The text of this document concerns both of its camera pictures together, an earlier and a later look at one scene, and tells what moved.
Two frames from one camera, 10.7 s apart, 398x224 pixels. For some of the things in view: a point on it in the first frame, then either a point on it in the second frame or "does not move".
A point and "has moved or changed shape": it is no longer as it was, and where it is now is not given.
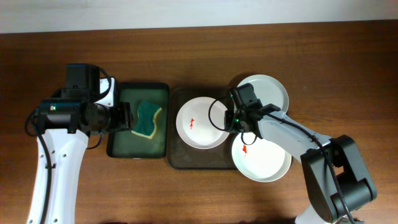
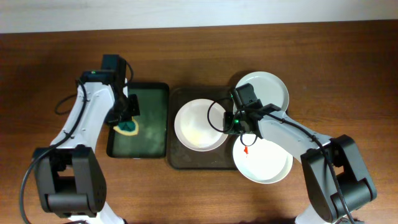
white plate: x=260 y=159 does not move
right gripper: x=229 y=115 does not move
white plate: x=201 y=122 does not move
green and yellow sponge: x=147 y=111 has moved or changed shape
